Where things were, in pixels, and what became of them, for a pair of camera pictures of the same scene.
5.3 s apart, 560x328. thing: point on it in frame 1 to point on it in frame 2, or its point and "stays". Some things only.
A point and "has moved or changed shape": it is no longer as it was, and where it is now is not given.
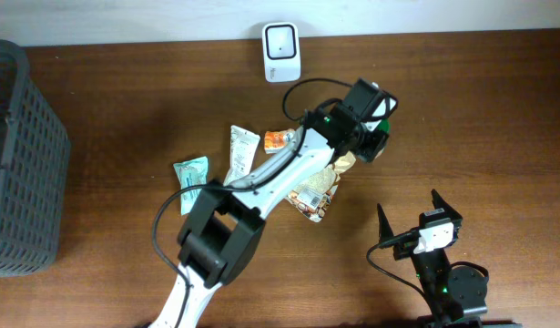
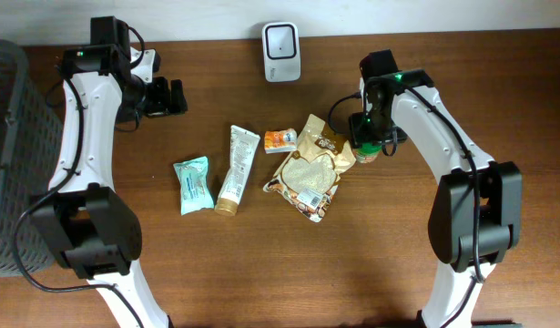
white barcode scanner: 281,54 stays
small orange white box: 276,140 stays
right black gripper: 455,218 to 361,131
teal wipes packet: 190,173 stays
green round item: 384,125 has moved or changed shape
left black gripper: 371,138 to 160,104
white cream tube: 244,146 stays
